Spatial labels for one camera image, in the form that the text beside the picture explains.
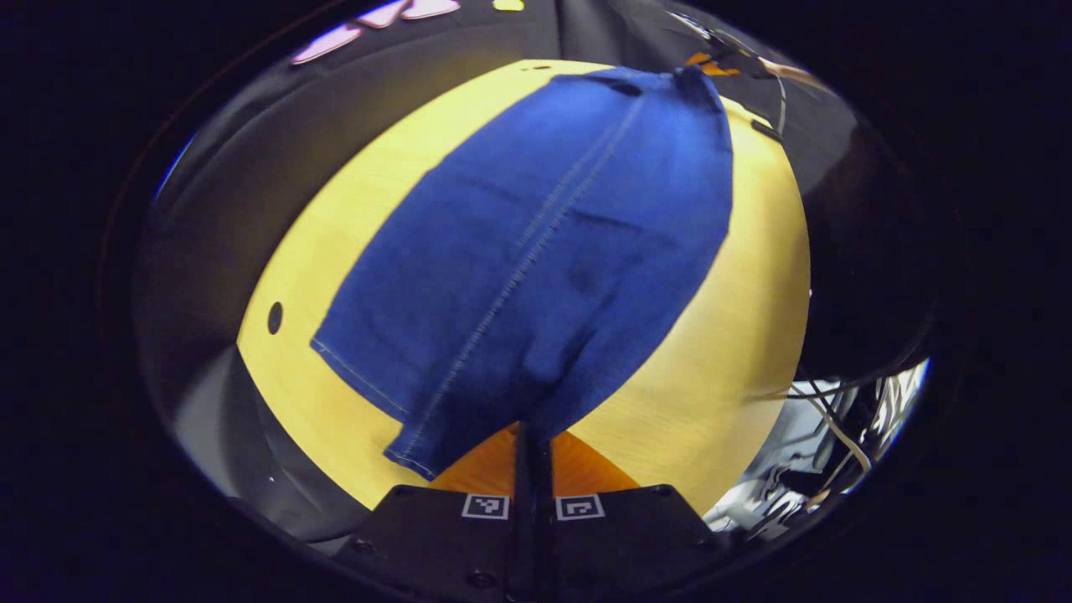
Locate bundle of loose cables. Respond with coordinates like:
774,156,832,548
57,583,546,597
712,358,932,541

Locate blue jeans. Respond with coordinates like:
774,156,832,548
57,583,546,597
310,65,736,482

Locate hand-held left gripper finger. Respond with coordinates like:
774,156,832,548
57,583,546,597
335,423,534,603
533,423,731,603

